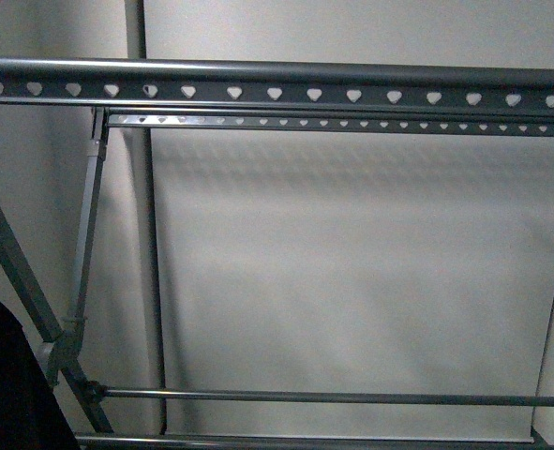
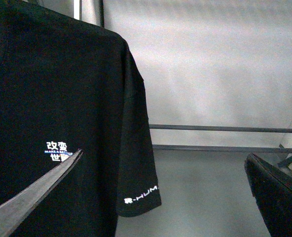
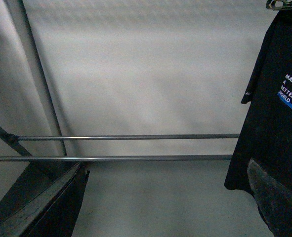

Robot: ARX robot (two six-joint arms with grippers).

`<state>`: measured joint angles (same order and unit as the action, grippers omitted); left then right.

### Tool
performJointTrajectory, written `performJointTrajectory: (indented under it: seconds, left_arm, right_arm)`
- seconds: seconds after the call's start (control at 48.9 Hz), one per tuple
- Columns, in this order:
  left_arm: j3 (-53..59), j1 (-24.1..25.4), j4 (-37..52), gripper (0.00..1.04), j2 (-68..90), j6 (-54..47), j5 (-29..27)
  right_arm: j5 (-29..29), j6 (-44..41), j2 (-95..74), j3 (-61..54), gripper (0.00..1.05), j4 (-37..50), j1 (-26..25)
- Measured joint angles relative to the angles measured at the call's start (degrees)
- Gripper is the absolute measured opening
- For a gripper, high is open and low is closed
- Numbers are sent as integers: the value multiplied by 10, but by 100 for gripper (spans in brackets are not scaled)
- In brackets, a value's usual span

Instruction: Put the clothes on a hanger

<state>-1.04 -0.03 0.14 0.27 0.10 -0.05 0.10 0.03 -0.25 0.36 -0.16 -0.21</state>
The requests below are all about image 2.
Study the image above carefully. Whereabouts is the black printed t-shirt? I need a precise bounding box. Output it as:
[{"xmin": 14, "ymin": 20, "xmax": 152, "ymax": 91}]
[{"xmin": 0, "ymin": 0, "xmax": 161, "ymax": 237}]

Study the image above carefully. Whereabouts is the grey metal clothes rack frame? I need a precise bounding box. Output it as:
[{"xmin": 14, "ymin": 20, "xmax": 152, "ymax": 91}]
[{"xmin": 73, "ymin": 0, "xmax": 292, "ymax": 181}]

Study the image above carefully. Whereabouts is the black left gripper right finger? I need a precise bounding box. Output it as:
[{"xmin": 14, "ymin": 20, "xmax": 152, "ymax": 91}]
[{"xmin": 245, "ymin": 154, "xmax": 292, "ymax": 237}]

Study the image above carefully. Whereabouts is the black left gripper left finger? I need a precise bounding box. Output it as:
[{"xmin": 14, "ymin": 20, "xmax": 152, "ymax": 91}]
[{"xmin": 0, "ymin": 149, "xmax": 83, "ymax": 237}]

